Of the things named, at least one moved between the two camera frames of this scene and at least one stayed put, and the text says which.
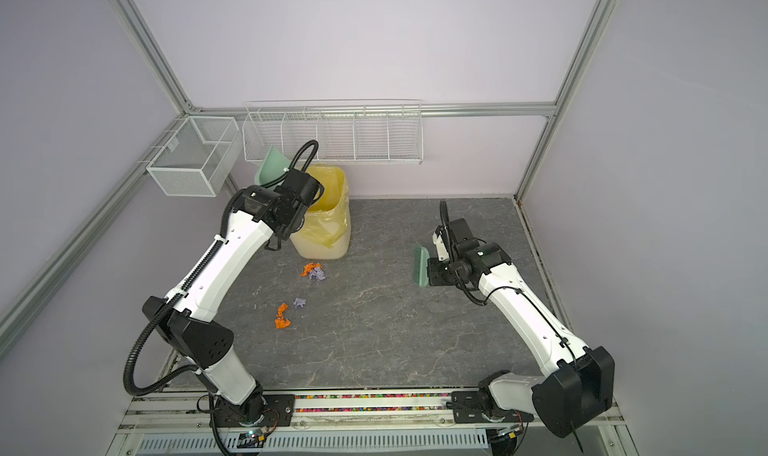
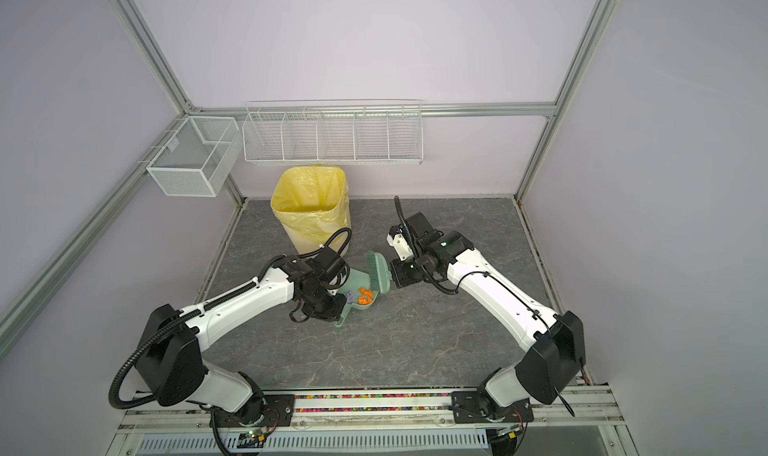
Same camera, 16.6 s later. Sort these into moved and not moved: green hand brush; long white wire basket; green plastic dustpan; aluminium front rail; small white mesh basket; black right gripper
Moved: green plastic dustpan; green hand brush; black right gripper
Not moved: aluminium front rail; long white wire basket; small white mesh basket
